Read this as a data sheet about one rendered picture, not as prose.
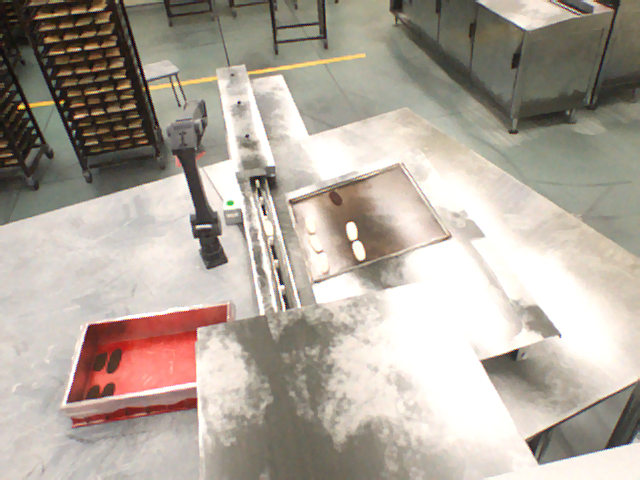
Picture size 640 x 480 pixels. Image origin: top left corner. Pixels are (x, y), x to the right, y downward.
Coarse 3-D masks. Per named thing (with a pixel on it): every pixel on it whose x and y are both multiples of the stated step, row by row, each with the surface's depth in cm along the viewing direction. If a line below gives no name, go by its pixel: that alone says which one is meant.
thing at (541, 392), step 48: (288, 144) 270; (336, 144) 266; (384, 144) 262; (432, 144) 259; (288, 192) 236; (480, 192) 225; (528, 192) 222; (288, 240) 210; (528, 240) 199; (576, 240) 197; (528, 288) 180; (576, 288) 178; (624, 288) 177; (576, 336) 163; (624, 336) 162; (528, 384) 151; (576, 384) 150; (624, 384) 149; (528, 432) 140
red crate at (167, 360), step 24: (168, 336) 175; (192, 336) 174; (120, 360) 169; (144, 360) 168; (168, 360) 167; (192, 360) 167; (120, 384) 162; (144, 384) 161; (168, 384) 160; (144, 408) 150; (168, 408) 152
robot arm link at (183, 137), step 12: (192, 120) 176; (180, 132) 173; (192, 132) 173; (180, 144) 171; (192, 144) 171; (180, 156) 173; (192, 156) 173; (192, 168) 177; (192, 180) 180; (192, 192) 184; (204, 192) 187; (204, 204) 188; (192, 216) 194; (204, 216) 192; (216, 216) 194; (192, 228) 195; (216, 228) 195
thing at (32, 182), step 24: (0, 48) 391; (0, 72) 402; (0, 96) 384; (24, 96) 415; (0, 120) 374; (24, 120) 423; (0, 144) 393; (24, 144) 408; (48, 144) 445; (0, 168) 398; (24, 168) 398
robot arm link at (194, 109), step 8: (192, 104) 202; (200, 104) 205; (184, 112) 190; (192, 112) 189; (200, 112) 204; (176, 120) 179; (184, 120) 179; (200, 120) 180; (168, 128) 175; (200, 128) 177; (168, 136) 176
